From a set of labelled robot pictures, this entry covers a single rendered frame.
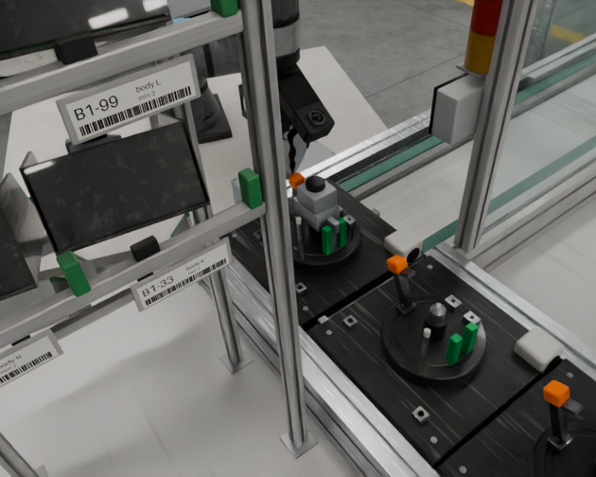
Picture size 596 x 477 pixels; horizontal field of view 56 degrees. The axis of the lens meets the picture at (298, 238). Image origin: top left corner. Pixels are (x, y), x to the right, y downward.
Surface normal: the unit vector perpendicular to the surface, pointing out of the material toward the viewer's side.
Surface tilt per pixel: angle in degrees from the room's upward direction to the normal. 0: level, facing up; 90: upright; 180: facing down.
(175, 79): 90
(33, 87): 90
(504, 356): 0
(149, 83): 90
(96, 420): 0
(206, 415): 0
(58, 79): 90
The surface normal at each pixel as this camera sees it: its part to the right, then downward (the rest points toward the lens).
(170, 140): 0.38, 0.25
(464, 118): 0.59, 0.54
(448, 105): -0.80, 0.44
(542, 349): -0.05, -0.72
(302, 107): 0.28, -0.36
